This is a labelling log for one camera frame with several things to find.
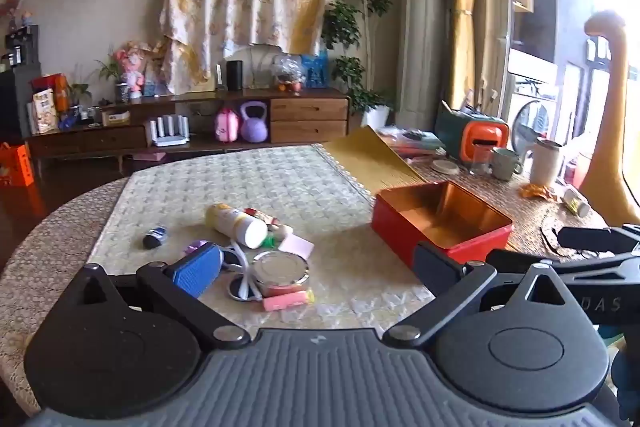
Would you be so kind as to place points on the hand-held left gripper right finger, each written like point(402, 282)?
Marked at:
point(432, 269)

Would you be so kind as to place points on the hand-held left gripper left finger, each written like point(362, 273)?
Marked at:
point(197, 269)

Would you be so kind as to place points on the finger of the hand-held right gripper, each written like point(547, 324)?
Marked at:
point(590, 237)
point(585, 268)

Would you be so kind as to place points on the purple toy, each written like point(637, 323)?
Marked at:
point(192, 248)

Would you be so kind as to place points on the red tin box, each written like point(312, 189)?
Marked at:
point(440, 227)

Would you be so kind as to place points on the small dark blue-labelled jar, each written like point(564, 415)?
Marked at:
point(154, 238)

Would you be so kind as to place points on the white and yellow bottle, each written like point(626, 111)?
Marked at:
point(235, 223)

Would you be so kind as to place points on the round tin with silver lid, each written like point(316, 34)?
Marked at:
point(279, 271)

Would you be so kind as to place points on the red snack packet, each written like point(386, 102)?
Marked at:
point(260, 216)

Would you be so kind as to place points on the cream and green small toy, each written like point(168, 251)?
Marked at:
point(280, 231)

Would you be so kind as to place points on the pink eraser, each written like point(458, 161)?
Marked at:
point(287, 299)

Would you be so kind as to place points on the pale pink sticky note pad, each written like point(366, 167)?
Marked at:
point(296, 246)

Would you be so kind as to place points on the small white bottle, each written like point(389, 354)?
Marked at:
point(576, 203)

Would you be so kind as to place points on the orange snack wrapper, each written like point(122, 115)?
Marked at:
point(537, 193)

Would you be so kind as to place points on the white thermos mug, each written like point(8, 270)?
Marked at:
point(545, 162)

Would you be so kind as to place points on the cream quilted table mat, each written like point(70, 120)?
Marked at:
point(250, 182)

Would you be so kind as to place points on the white round lid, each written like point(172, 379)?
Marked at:
point(445, 167)

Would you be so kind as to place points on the pale green mug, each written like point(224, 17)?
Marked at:
point(505, 164)

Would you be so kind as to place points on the clear drinking glass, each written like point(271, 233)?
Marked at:
point(481, 159)

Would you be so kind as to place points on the pink flat box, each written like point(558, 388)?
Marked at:
point(150, 156)

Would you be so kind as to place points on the stack of books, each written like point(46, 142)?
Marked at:
point(410, 143)

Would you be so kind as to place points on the white washing machine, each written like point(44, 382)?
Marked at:
point(530, 122)

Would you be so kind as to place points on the yellow wood-pattern mat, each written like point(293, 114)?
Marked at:
point(367, 157)

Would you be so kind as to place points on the white router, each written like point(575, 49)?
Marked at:
point(169, 131)

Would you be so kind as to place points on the orange and green tissue box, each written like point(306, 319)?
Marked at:
point(482, 137)

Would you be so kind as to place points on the pink toy case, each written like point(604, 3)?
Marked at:
point(226, 127)

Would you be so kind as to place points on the purple kettlebell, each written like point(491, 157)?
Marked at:
point(254, 127)

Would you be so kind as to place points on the white plant pot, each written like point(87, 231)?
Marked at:
point(376, 116)

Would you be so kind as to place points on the small cardboard box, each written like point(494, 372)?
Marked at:
point(116, 118)

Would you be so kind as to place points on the wooden media cabinet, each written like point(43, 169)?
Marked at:
point(307, 109)

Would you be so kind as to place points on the black speaker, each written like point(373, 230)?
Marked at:
point(235, 76)

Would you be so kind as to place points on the small potted plant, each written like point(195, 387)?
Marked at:
point(117, 77)

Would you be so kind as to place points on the pink doll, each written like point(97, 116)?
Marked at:
point(132, 69)

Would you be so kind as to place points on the orange gift bag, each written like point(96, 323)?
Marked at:
point(15, 164)

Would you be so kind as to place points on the clear plastic bag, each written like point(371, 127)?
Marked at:
point(289, 74)

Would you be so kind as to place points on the white snack box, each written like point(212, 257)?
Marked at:
point(44, 112)

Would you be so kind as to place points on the orange carton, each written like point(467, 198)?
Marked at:
point(59, 89)

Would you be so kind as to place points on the blue box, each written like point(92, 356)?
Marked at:
point(316, 72)

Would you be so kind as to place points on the covered standing air conditioner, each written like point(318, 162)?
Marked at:
point(422, 32)

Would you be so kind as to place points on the yellow curtain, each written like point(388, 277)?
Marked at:
point(465, 32)

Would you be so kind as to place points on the black cabinet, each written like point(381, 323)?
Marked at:
point(20, 99)

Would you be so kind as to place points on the black coffee machine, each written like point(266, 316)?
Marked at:
point(21, 44)

